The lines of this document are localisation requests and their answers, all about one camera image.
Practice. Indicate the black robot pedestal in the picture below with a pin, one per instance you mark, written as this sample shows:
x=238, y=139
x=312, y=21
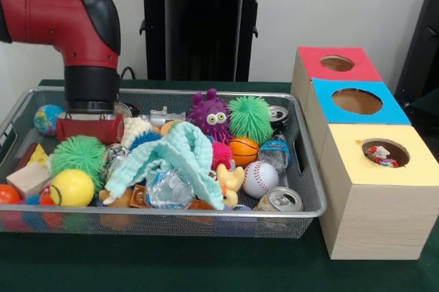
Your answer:
x=202, y=31

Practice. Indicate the white baseball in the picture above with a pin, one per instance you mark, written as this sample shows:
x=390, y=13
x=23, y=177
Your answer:
x=260, y=179

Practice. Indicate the wooden three-hole box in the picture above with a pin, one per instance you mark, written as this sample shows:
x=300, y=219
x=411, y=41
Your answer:
x=377, y=220

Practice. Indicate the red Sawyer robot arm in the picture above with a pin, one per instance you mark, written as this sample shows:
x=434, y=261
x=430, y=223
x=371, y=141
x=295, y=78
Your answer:
x=41, y=14

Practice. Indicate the silver mesh bin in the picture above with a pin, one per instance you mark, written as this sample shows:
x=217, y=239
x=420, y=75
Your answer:
x=137, y=225

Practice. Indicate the orange toy basketball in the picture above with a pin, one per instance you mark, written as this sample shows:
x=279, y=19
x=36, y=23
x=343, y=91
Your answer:
x=243, y=151

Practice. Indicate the green spiky ball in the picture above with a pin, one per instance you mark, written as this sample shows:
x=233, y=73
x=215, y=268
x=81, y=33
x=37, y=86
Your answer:
x=250, y=119

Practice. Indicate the mint knitted cloth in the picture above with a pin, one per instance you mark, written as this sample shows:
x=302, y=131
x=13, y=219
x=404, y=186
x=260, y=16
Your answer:
x=185, y=148

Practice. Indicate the green spiky toy with eyes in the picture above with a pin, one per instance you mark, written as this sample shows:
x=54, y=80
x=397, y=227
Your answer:
x=79, y=155

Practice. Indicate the silver drink can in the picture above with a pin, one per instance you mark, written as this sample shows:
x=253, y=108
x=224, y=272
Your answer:
x=279, y=199

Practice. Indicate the dark green table cloth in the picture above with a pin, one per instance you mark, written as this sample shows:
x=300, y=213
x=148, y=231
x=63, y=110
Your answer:
x=171, y=264

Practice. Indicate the cream knitted cloth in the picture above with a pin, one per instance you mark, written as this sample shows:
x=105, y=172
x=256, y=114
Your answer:
x=135, y=131

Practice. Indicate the black panel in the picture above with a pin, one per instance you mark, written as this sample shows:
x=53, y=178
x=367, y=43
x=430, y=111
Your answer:
x=425, y=48

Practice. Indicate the purple spiky toy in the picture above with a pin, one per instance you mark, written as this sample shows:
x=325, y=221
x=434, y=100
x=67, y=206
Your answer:
x=200, y=125

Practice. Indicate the yellow ball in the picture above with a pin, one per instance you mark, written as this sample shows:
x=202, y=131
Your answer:
x=73, y=189

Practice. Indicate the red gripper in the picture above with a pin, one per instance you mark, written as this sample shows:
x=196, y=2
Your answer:
x=89, y=130

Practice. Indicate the blue globe ball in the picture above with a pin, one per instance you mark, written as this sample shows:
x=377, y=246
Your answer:
x=48, y=120

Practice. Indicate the large colourful patterned cloth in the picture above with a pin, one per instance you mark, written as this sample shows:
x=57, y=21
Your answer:
x=380, y=158

